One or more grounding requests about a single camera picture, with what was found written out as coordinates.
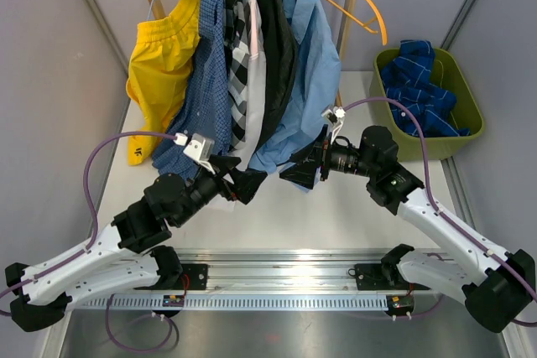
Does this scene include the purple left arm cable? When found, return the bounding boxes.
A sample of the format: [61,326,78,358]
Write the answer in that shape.
[0,131,185,317]

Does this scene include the black white plaid shirt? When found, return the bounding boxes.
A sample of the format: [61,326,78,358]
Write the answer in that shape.
[224,0,250,152]

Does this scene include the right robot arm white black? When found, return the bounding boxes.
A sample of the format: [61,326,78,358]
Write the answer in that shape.
[279,126,536,333]

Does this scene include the yellow shorts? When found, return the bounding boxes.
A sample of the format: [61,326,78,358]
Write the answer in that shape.
[125,0,206,166]

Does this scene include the olive green plastic bin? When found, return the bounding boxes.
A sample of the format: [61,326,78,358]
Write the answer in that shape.
[369,46,484,160]

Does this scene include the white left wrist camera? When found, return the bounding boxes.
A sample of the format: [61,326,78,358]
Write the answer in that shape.
[174,133,214,172]

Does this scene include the black striped shirt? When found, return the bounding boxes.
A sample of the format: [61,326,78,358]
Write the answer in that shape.
[257,0,298,148]

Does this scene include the aluminium mounting rail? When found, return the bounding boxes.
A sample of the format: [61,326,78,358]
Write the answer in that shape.
[70,247,467,313]

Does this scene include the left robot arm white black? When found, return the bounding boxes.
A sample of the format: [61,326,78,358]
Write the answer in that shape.
[5,156,268,332]

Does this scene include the dark blue striped shirt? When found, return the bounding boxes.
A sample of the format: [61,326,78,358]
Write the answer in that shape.
[380,39,470,137]

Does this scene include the light blue shirt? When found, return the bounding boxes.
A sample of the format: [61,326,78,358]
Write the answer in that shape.
[248,0,341,174]

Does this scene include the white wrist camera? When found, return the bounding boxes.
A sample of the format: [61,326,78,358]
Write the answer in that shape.
[174,133,214,172]
[321,106,346,144]

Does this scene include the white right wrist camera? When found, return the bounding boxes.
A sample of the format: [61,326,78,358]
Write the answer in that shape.
[321,106,346,144]

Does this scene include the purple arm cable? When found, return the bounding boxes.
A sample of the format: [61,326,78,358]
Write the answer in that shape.
[0,131,185,317]
[341,96,537,328]

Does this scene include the blue checked shirt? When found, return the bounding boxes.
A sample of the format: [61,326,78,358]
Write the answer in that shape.
[166,0,232,155]

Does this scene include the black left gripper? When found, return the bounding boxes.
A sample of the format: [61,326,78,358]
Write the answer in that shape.
[173,154,267,227]

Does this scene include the yellow plastic hanger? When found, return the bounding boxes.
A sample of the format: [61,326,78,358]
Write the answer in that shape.
[325,0,388,50]

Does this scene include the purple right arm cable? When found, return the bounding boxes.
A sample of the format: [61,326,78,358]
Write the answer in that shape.
[341,96,537,328]

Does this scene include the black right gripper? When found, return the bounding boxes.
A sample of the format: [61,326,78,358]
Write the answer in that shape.
[281,125,378,189]

